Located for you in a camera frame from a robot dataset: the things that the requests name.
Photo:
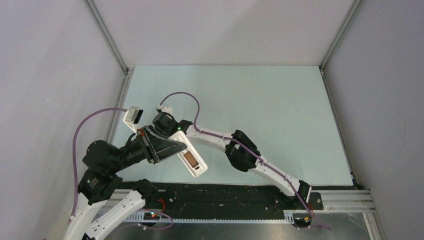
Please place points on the left electronics board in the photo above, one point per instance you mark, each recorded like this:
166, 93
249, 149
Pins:
151, 216

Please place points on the left aluminium frame post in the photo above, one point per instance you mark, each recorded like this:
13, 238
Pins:
106, 34

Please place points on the aluminium frame post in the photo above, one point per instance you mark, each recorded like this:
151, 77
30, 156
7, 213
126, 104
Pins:
106, 34
343, 29

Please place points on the right aluminium frame post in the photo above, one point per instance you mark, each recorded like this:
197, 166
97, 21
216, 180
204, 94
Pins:
343, 29

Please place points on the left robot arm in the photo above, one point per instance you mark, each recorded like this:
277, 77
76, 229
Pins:
100, 180

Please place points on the right electronics board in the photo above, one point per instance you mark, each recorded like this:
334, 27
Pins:
302, 222

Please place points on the grey slotted cable duct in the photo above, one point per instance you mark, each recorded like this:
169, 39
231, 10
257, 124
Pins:
141, 217

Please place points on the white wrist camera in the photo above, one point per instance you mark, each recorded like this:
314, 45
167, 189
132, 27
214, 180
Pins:
132, 118
165, 109

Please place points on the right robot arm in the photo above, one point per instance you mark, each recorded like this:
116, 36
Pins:
241, 152

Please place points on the electronics board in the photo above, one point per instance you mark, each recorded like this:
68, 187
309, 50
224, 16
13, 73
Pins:
302, 222
151, 216

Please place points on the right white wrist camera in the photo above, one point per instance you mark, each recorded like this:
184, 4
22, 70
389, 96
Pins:
165, 109

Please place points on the white remote control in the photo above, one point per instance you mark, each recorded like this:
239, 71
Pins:
189, 155

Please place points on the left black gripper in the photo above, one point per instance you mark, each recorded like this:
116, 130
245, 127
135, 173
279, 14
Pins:
158, 146

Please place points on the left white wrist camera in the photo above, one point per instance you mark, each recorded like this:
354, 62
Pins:
132, 118

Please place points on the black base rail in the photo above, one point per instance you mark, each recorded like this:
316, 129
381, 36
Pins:
222, 202

